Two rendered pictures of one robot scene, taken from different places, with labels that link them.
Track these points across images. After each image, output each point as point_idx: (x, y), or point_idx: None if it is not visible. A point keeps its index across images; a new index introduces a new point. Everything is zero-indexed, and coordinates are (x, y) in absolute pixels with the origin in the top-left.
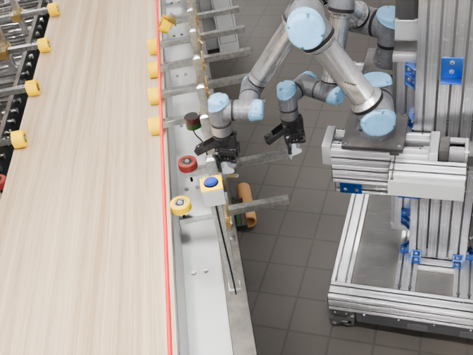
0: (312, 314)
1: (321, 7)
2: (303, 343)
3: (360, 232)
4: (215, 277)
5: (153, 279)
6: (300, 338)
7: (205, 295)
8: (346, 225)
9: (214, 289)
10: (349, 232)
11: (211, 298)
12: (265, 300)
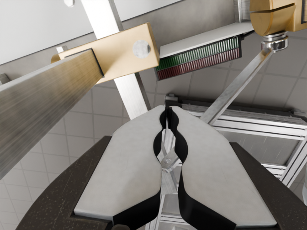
0: (176, 78)
1: None
2: (148, 74)
3: (240, 132)
4: (61, 23)
5: None
6: (152, 71)
7: (19, 15)
8: (252, 121)
9: (37, 28)
10: (242, 123)
11: (18, 28)
12: None
